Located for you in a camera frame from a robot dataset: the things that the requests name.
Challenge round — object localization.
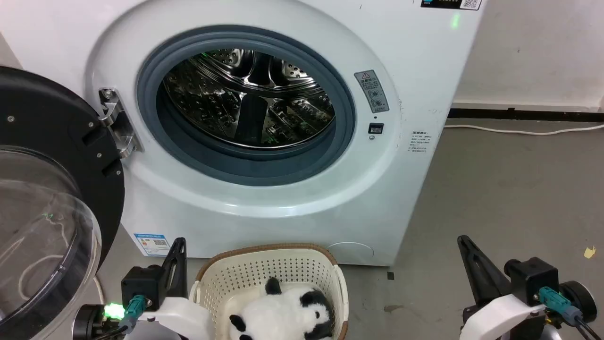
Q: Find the steel washing machine drum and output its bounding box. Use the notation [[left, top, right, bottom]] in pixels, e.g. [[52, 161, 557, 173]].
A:
[[162, 48, 336, 148]]

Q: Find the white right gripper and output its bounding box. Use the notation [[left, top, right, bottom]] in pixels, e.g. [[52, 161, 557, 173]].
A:
[[457, 235, 550, 340]]

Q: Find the grey rubber door gasket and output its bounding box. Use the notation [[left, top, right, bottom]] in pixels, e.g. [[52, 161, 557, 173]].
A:
[[136, 25, 356, 187]]

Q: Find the black label with QR code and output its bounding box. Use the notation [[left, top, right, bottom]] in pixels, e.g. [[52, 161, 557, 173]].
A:
[[420, 0, 483, 11]]

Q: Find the teal plug left gripper cable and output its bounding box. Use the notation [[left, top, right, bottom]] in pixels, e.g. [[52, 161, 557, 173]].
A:
[[92, 295, 148, 340]]

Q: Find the blue energy label sticker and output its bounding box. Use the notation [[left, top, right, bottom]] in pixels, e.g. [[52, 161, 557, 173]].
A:
[[134, 233, 171, 256]]

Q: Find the black washing machine door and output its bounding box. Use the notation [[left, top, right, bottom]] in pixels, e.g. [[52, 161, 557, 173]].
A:
[[0, 66, 126, 340]]

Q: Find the teal plug right gripper cable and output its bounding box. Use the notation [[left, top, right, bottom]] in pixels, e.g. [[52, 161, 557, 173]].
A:
[[538, 286, 604, 340]]

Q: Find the chrome door hinge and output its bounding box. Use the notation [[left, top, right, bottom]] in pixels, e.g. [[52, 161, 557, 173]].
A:
[[98, 87, 143, 159]]

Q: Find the black and white panda plush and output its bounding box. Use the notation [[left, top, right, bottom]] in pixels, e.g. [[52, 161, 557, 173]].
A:
[[229, 277, 335, 340]]

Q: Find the white cable on floor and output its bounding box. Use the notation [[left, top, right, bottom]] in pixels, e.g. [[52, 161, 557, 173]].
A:
[[444, 123, 604, 136]]

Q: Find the grey warning sticker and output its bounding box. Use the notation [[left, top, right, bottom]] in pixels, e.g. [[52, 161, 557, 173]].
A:
[[354, 70, 390, 114]]

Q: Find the teal plug gripper cable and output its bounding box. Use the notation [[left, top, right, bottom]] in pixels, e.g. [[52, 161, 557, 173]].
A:
[[538, 286, 604, 340], [92, 295, 148, 340]]

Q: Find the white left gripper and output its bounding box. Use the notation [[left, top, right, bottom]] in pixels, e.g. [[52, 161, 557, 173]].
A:
[[124, 238, 214, 340]]

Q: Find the white front-load washing machine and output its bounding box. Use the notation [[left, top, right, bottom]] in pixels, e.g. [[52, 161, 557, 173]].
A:
[[0, 0, 487, 266]]

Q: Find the white laundry basket brown rim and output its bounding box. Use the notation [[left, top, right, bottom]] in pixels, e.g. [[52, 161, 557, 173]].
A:
[[190, 244, 350, 340]]

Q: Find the black baseboard strip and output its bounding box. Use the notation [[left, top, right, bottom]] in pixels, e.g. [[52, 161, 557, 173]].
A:
[[447, 108, 604, 123]]

